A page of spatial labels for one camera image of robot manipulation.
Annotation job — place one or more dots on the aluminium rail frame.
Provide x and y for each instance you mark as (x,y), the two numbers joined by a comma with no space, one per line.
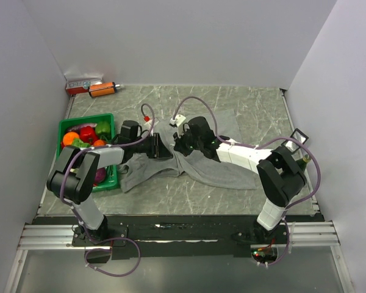
(50,235)

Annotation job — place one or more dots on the red bell pepper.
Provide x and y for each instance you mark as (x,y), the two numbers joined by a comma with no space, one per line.
(88,135)

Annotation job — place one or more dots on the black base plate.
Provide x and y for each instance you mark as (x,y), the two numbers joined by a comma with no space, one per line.
(181,235)

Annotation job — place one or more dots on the green plastic crate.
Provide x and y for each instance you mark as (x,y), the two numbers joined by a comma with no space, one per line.
(111,181)

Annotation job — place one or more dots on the red white box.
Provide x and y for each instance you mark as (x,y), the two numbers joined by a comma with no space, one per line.
(81,86)

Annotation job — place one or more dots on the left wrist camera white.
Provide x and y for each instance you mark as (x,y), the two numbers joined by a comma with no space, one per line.
(149,122)

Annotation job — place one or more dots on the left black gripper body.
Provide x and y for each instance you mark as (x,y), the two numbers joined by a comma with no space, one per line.
(152,146)

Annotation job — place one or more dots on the grey garment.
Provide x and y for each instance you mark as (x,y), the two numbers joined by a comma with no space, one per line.
(140,168)

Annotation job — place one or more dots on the purple cabbage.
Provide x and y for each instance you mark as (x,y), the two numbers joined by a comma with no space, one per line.
(100,175)

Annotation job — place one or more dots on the green bell pepper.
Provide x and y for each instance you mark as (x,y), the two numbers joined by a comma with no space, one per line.
(103,129)

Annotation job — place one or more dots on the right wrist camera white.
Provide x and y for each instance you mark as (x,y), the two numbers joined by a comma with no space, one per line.
(178,122)

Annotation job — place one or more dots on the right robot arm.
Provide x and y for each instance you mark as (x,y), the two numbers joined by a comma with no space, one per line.
(281,175)

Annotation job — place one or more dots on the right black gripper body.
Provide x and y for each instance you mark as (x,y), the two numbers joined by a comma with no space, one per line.
(187,143)

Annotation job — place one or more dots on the green yellow round object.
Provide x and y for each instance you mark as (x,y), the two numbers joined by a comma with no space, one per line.
(303,162)

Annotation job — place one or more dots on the small orange pumpkin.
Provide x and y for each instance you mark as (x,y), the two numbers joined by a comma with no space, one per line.
(99,143)

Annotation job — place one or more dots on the purple eggplant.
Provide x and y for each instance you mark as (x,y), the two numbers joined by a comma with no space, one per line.
(77,128)

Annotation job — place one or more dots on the orange cylinder tool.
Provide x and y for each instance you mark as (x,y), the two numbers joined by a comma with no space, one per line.
(104,89)

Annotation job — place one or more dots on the green lettuce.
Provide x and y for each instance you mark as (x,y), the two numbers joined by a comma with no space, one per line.
(77,142)

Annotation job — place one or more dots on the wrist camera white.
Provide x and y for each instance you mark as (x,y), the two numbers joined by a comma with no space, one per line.
(149,122)
(178,122)

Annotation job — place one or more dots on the orange fruit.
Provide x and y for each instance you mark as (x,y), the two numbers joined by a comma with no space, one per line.
(69,138)

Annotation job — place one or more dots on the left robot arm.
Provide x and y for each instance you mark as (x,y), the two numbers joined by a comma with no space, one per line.
(73,175)

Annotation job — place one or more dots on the black square frame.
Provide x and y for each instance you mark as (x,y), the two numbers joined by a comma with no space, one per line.
(297,135)

